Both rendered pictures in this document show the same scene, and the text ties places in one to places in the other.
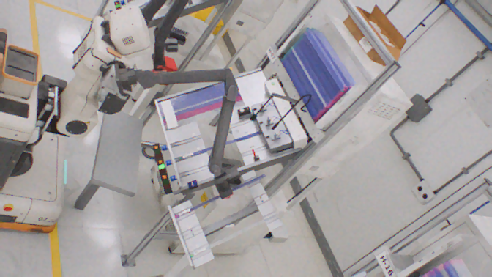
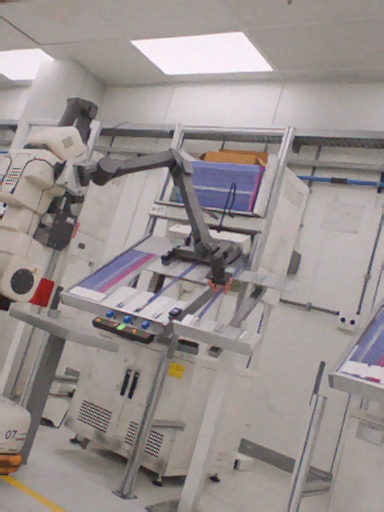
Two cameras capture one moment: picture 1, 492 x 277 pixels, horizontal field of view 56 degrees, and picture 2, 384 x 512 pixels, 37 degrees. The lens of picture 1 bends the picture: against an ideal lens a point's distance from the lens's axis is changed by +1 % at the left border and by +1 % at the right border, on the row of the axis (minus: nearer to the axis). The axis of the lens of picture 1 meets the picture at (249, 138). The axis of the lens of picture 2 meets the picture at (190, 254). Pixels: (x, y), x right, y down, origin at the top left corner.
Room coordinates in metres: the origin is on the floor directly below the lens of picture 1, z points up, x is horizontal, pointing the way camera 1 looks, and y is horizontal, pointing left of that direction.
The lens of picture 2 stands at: (-0.59, 0.30, 0.72)
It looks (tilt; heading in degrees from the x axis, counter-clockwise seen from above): 7 degrees up; 355
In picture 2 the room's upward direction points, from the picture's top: 17 degrees clockwise
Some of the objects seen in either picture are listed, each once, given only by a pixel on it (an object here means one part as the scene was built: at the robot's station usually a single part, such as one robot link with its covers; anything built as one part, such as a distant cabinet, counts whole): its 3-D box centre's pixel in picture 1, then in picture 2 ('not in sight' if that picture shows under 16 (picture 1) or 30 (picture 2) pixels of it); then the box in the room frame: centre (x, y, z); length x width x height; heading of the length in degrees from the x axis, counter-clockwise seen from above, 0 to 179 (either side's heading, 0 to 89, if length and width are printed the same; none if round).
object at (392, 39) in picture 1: (377, 39); (244, 159); (2.80, -0.16, 1.82); 0.68 x 0.30 x 0.20; 48
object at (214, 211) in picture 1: (215, 192); (162, 404); (2.64, -0.08, 0.31); 0.70 x 0.65 x 0.62; 48
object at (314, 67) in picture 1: (318, 75); (221, 188); (2.51, -0.04, 1.52); 0.51 x 0.13 x 0.27; 48
